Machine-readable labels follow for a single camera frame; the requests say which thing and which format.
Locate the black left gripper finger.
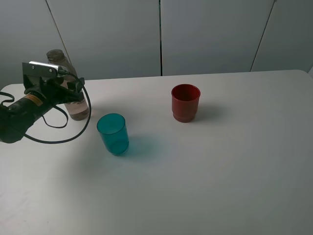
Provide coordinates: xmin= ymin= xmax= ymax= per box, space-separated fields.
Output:
xmin=67 ymin=77 xmax=85 ymax=93
xmin=62 ymin=92 xmax=83 ymax=103

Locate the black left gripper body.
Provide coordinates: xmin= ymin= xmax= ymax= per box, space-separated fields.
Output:
xmin=23 ymin=75 xmax=71 ymax=107

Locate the teal translucent plastic cup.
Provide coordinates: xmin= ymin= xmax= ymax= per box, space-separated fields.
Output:
xmin=96 ymin=113 xmax=129 ymax=155

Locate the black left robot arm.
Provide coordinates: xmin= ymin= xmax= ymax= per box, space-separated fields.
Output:
xmin=0 ymin=73 xmax=90 ymax=144

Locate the red plastic cup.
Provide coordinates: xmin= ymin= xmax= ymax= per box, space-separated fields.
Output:
xmin=171 ymin=84 xmax=201 ymax=123

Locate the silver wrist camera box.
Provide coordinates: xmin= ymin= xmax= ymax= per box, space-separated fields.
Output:
xmin=22 ymin=61 xmax=65 ymax=78

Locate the black camera cable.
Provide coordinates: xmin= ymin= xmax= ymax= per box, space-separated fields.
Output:
xmin=0 ymin=69 xmax=92 ymax=144

